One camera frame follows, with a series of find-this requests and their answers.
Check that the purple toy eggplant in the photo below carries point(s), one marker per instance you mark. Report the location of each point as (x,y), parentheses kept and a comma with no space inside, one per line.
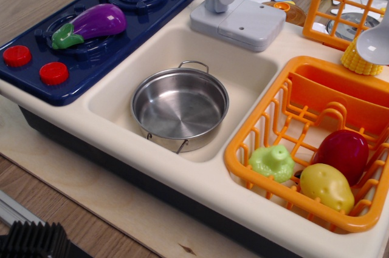
(99,20)

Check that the cream toy sink unit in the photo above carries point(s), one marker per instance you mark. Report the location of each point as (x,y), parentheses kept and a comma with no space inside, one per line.
(102,118)

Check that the green toy lettuce piece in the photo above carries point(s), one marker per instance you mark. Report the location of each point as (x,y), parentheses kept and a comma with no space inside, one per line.
(274,161)

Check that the grey toy faucet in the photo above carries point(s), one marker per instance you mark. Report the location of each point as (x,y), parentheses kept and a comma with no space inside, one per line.
(244,23)

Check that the orange dish drainer basket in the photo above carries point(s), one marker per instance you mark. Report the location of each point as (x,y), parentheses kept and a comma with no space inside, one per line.
(310,99)

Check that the brown wooden bowl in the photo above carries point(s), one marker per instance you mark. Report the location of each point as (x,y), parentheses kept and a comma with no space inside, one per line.
(294,14)

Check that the yellow toy potato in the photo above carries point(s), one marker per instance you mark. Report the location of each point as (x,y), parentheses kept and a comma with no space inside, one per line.
(329,185)

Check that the red stove knob right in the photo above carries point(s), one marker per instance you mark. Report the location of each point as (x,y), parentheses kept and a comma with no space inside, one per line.
(54,73)

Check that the red stove knob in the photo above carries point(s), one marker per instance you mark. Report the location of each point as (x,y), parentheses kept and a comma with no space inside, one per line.
(17,56)
(54,73)

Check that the dark red toy fruit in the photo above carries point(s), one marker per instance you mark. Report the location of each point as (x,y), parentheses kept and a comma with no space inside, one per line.
(345,150)

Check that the yellow toy corn cob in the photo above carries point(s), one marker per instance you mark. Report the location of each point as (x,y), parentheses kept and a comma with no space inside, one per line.
(355,63)

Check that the navy blue toy stove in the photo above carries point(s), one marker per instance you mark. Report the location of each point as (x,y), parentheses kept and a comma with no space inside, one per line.
(64,55)

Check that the red stove knob left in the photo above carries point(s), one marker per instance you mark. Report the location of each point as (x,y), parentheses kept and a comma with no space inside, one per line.
(17,56)

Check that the orange upright grid rack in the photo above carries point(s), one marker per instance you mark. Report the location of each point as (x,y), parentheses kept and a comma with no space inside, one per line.
(331,39)

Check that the grey plastic spoon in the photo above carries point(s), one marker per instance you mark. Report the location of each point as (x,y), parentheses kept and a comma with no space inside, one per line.
(372,44)

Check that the black ribbed object bottom left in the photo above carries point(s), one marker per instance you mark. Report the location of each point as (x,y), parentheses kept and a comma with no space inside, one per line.
(26,239)

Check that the steel pan with handles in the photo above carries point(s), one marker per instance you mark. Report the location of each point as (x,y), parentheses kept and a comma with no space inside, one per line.
(181,109)

